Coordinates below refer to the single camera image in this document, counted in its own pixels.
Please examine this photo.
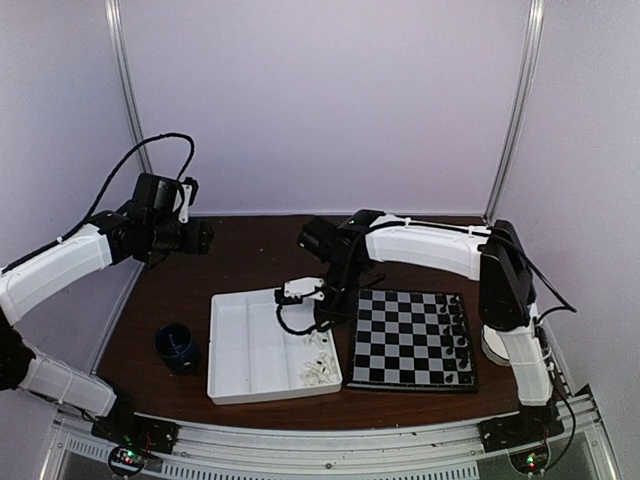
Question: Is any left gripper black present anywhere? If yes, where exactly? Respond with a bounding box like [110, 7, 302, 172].
[148, 216, 216, 255]

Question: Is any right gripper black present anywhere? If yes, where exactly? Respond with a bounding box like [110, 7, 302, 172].
[315, 258, 366, 331]

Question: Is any black white chess board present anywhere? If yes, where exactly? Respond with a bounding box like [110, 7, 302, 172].
[346, 289, 479, 393]

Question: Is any white plastic compartment tray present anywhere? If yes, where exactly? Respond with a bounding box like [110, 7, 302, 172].
[207, 289, 343, 406]

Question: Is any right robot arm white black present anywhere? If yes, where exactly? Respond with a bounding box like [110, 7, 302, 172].
[298, 210, 556, 442]

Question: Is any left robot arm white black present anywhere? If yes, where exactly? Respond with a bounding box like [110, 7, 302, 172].
[1, 211, 214, 444]

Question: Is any dark blue mug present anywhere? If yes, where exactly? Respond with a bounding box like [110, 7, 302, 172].
[153, 322, 201, 376]

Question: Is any white scalloped bowl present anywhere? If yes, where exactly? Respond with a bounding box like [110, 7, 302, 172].
[481, 326, 510, 367]

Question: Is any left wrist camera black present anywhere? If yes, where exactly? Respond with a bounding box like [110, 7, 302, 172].
[129, 173, 183, 216]

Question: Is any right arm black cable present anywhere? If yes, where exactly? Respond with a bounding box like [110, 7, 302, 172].
[273, 294, 326, 337]

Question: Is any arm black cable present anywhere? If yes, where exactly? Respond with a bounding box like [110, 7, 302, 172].
[59, 133, 196, 241]
[273, 294, 326, 337]

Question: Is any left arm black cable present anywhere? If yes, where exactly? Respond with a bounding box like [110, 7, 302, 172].
[59, 133, 196, 241]

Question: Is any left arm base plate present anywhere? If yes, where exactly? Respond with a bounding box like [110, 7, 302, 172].
[91, 404, 179, 454]

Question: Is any left aluminium corner post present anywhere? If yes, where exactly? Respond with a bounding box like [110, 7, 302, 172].
[104, 0, 145, 145]

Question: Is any aluminium corner post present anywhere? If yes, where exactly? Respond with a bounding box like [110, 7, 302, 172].
[104, 0, 145, 145]
[483, 0, 546, 225]

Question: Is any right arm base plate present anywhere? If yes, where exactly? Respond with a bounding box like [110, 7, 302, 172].
[478, 413, 565, 453]

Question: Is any aluminium front rail frame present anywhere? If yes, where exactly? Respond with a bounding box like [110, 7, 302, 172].
[35, 394, 625, 479]

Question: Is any right aluminium corner post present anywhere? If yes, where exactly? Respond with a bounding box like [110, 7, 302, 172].
[483, 0, 546, 225]

